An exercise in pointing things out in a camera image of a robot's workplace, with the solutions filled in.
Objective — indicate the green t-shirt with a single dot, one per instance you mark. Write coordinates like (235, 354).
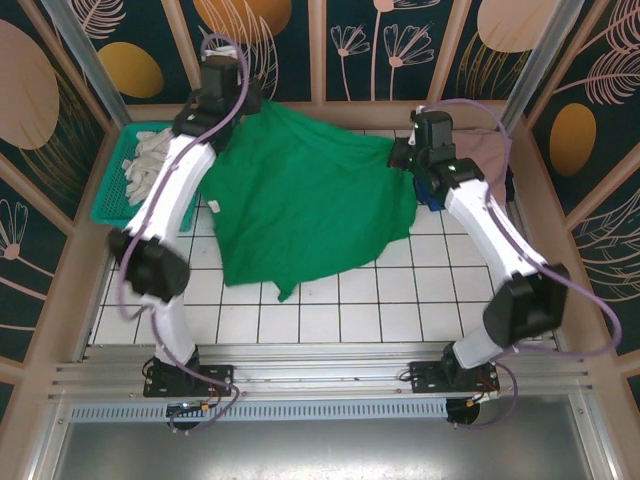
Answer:
(310, 200)

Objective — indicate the folded blue t-shirt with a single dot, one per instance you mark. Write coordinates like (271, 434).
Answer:
(430, 200)

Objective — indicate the teal plastic basket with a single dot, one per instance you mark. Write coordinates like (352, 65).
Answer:
(112, 200)

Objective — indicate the aluminium rail beam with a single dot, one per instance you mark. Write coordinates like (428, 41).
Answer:
(320, 370)

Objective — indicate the small circuit board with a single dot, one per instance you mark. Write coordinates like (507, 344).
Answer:
(190, 408)

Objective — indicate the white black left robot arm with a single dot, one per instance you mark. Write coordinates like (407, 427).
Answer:
(170, 190)

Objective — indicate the grey metal sheet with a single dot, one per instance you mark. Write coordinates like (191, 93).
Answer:
(320, 450)

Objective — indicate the folded pink t-shirt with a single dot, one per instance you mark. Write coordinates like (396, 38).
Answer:
(485, 150)

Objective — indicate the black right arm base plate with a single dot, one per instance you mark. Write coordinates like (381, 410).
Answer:
(425, 375)

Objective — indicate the crumpled white cloth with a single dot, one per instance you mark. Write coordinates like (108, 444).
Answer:
(145, 160)

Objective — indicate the aluminium corner post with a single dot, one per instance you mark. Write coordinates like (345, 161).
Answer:
(535, 60)
(85, 55)

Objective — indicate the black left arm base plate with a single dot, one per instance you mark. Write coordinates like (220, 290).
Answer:
(220, 377)

